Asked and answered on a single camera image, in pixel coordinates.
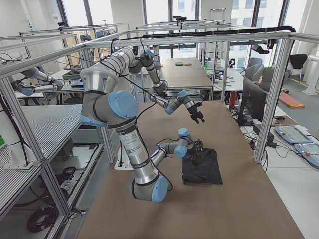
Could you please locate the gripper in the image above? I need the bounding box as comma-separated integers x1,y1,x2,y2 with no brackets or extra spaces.
188,106,205,124
188,147,199,162

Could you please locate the black t-shirt with logo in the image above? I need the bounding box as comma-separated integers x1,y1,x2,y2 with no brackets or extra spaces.
182,148,223,185

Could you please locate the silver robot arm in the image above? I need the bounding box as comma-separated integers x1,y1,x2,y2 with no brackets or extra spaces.
129,48,205,124
80,47,204,202

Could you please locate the black Huawei monitor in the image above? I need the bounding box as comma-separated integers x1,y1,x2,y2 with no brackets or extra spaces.
238,76,266,126

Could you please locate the teach pendant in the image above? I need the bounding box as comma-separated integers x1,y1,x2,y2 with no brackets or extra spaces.
274,126,313,144
294,143,319,169

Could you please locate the aluminium frame post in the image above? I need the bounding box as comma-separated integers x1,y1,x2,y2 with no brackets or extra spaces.
254,38,294,163

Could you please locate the striped aluminium frame workbench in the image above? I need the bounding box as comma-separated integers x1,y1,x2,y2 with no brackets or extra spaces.
0,103,105,220

